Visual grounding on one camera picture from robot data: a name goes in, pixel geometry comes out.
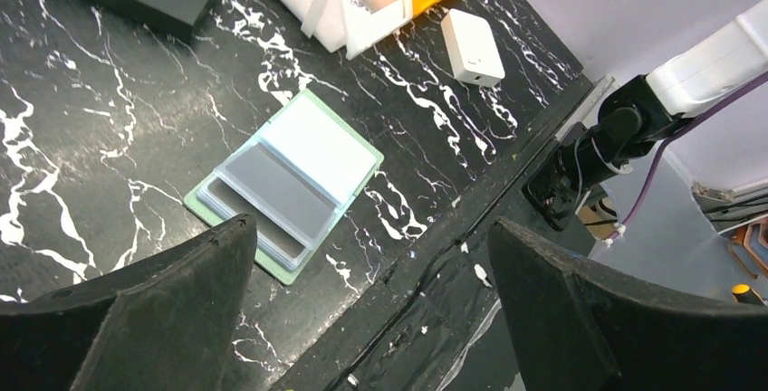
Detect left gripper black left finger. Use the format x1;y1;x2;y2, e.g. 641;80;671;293
1;215;257;390

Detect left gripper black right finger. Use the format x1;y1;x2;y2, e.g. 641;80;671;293
488;218;767;390

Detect dark grey credit card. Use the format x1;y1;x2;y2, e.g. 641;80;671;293
215;143;338;251

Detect green card holder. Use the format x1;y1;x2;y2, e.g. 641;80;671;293
184;90;384;286

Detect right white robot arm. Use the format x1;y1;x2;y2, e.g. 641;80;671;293
523;0;767;231

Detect white square box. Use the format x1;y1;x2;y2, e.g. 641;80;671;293
440;8;505;88

